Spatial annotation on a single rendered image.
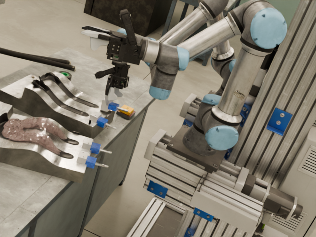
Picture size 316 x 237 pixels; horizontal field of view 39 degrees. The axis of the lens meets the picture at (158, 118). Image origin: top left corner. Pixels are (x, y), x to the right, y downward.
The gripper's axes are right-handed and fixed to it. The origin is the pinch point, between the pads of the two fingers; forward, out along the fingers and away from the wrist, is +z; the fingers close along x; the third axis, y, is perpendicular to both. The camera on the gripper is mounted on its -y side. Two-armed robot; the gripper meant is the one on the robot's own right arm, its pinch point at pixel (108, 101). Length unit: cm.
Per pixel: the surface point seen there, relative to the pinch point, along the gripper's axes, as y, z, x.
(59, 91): -24.1, 0.8, -4.6
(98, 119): 1.0, 5.9, -11.8
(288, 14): 62, -31, 646
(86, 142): 4.1, 10.9, -28.8
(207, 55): -17, 28, 365
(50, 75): -32.9, -3.9, 0.4
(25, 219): 5, 26, -73
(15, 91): -42.4, 4.3, -13.3
